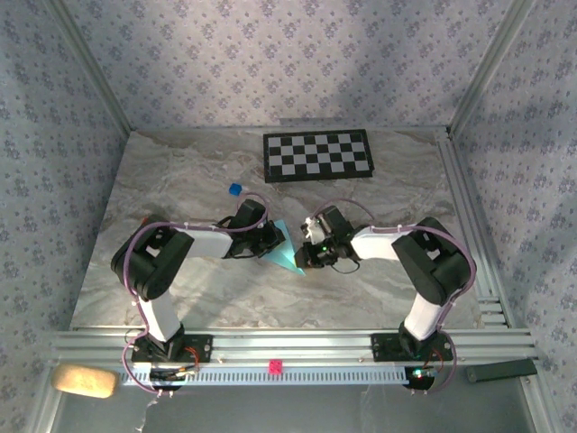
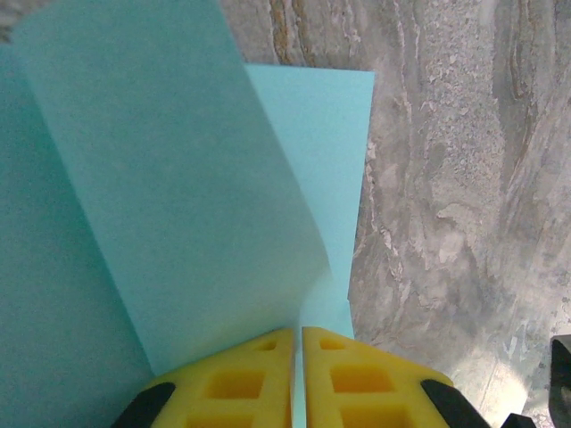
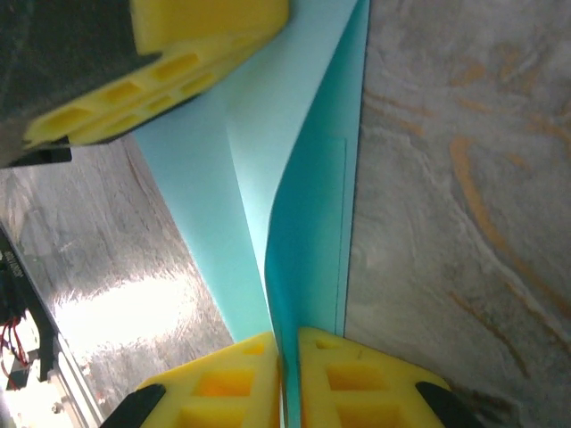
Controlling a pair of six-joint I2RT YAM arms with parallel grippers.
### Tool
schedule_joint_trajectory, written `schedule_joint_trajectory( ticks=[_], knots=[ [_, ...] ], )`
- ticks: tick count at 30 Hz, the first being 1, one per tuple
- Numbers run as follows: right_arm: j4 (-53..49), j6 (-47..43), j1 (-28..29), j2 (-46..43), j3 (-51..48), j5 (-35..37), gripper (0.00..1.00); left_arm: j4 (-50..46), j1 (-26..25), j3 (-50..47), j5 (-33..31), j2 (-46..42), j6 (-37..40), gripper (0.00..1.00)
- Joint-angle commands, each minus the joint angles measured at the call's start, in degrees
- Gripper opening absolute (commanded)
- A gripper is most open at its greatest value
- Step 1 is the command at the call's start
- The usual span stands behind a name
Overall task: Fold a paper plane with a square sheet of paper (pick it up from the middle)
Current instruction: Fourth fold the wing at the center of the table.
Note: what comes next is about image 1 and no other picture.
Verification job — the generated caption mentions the tan sponge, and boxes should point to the tan sponge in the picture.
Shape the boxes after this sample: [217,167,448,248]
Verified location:
[50,363,119,400]

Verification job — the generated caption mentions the slanted aluminium corner post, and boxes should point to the slanted aluminium corner post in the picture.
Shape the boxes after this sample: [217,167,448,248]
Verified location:
[44,0,135,135]
[448,0,537,136]

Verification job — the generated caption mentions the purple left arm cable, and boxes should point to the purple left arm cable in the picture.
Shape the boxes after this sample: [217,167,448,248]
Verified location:
[122,191,270,399]

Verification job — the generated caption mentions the long aluminium mounting rail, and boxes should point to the long aluminium mounting rail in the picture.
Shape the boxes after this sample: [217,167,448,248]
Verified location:
[50,327,540,367]

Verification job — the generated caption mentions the light blue paper sheet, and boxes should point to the light blue paper sheet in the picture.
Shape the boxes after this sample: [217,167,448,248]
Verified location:
[262,218,307,277]

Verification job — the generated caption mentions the small controller board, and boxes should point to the small controller board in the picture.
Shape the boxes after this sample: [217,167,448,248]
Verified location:
[148,365,200,384]
[403,364,445,392]

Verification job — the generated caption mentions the aluminium side rail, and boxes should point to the aluminium side rail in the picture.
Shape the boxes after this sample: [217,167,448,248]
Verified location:
[435,128,515,328]

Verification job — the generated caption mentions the dark flat bar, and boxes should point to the dark flat bar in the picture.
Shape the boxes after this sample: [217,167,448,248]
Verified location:
[465,358,539,384]

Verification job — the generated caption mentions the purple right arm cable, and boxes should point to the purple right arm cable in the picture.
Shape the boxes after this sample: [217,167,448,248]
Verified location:
[313,197,478,397]

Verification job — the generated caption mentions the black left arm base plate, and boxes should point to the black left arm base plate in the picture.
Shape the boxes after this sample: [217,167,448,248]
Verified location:
[130,333,214,364]

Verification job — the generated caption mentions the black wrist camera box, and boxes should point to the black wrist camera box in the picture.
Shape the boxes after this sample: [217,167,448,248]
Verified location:
[232,198,270,232]
[301,205,356,244]

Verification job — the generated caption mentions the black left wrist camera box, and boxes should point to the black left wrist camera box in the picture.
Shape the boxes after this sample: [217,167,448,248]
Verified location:
[232,198,270,232]

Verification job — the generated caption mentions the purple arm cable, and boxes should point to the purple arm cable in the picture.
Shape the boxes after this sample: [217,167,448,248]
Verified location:
[313,197,478,397]
[122,191,270,399]

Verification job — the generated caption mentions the slotted grey cable duct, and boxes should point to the slotted grey cable duct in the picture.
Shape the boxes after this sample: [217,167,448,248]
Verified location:
[117,362,409,387]

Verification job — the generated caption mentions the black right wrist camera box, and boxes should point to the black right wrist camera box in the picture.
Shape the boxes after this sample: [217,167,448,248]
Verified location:
[301,205,356,244]

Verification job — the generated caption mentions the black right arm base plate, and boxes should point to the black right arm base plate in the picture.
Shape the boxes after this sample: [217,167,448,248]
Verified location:
[370,332,454,363]

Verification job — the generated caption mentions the black white checkerboard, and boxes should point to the black white checkerboard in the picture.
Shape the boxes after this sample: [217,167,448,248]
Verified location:
[262,129,376,184]

